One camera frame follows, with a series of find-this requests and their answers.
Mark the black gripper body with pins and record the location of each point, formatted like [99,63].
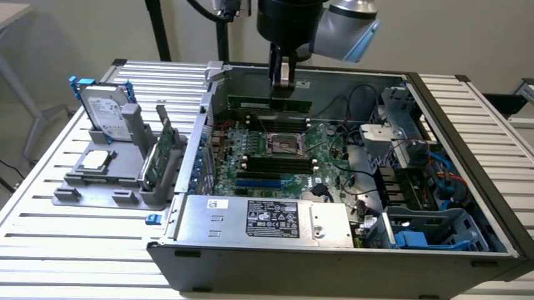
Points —
[287,22]

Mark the green RAM stick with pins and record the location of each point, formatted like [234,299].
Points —
[250,103]

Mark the black RAM slot bank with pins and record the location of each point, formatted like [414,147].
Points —
[279,165]
[278,123]

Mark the blue expansion slot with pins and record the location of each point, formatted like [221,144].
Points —
[258,183]

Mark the silver case latch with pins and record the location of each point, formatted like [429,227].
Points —
[215,70]

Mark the green motherboard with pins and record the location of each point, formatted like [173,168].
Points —
[330,162]

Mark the green graphics card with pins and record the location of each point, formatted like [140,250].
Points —
[160,153]

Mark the silver hard disk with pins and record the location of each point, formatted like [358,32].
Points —
[104,112]

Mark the silver power supply unit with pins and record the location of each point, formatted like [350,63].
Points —
[217,225]

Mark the blue disk caddy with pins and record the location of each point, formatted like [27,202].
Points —
[86,82]

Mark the silver CPU chip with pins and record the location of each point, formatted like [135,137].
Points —
[99,160]

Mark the small blue clip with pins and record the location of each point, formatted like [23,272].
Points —
[152,219]

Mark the black box beside table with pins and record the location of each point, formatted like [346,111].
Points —
[502,104]

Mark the grey parts rack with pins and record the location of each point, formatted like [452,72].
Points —
[96,193]

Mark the black open PC case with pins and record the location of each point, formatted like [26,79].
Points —
[334,268]

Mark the blue grey disk bay cage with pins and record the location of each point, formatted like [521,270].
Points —
[450,231]

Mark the black stand post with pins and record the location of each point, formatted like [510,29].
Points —
[160,31]
[222,40]

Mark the CPU socket with metal frame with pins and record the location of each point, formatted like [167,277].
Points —
[286,145]

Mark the silver metal drive bracket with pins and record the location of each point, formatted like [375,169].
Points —
[401,106]

